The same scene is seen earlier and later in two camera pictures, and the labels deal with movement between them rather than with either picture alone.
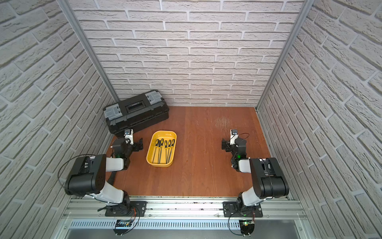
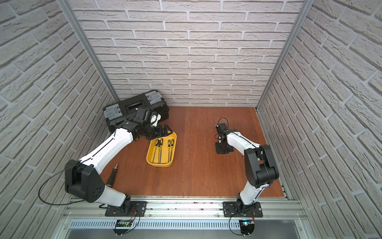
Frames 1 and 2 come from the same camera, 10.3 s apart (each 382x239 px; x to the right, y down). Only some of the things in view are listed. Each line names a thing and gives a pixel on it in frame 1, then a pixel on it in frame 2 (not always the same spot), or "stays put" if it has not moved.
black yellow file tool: [156, 146] stays put
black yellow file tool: [161, 145] stays put
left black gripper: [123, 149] to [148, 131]
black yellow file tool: [169, 147] stays put
